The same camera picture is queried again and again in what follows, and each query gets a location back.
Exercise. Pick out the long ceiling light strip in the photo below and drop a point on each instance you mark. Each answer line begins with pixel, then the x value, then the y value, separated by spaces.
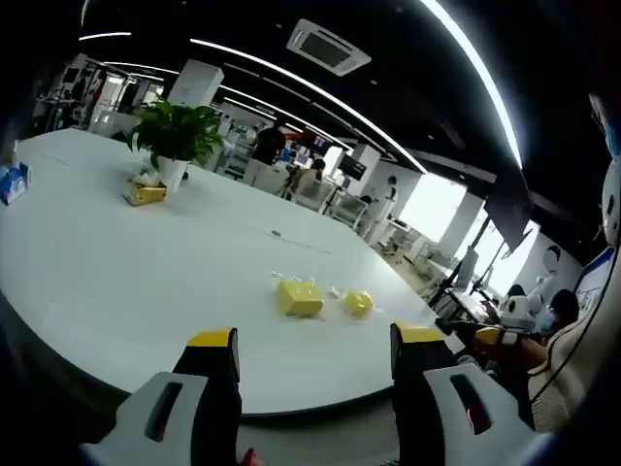
pixel 478 73
pixel 301 82

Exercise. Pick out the black hanging panel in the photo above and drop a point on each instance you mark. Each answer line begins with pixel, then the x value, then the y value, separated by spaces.
pixel 509 209

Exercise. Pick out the blue tissue packet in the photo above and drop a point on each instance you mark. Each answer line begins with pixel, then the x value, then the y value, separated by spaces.
pixel 13 183

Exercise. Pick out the small yellow silicone block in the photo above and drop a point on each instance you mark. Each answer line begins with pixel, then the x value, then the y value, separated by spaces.
pixel 359 305

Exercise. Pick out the white mesh office chair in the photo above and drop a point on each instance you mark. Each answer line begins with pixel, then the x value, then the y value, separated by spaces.
pixel 354 211
pixel 308 196

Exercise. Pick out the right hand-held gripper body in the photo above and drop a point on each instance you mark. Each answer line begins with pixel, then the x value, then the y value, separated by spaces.
pixel 519 315

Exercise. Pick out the person's blue face mask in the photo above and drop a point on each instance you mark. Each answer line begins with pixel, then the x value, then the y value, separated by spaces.
pixel 613 138

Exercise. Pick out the large yellow silicone block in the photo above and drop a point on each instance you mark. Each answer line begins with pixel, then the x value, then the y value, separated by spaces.
pixel 300 297

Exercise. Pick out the potted green plant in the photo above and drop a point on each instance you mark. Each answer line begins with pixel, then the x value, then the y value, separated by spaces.
pixel 174 133

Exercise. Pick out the blue and white wall poster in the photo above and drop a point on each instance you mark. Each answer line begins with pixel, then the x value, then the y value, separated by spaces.
pixel 596 281

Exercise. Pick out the ceiling air conditioner unit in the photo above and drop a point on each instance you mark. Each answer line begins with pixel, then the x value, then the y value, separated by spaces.
pixel 327 46

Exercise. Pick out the yellow tissue box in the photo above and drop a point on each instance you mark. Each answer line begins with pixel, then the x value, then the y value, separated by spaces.
pixel 144 193

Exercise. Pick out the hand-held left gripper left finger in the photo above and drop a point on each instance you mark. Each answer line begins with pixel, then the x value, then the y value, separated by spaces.
pixel 145 427

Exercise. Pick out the red lit display screen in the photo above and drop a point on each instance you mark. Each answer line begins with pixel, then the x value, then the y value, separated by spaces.
pixel 319 138

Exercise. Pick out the table socket cover strip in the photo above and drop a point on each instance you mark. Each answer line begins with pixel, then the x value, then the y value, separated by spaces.
pixel 276 233

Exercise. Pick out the black monitor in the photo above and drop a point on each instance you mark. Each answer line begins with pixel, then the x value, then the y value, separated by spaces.
pixel 351 168

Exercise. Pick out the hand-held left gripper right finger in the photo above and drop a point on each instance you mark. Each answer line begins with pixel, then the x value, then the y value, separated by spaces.
pixel 436 417

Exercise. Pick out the person's beige clothing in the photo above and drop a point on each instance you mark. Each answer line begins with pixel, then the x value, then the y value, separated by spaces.
pixel 575 383

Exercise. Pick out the white chest device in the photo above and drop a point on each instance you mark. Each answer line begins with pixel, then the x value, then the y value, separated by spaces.
pixel 612 194

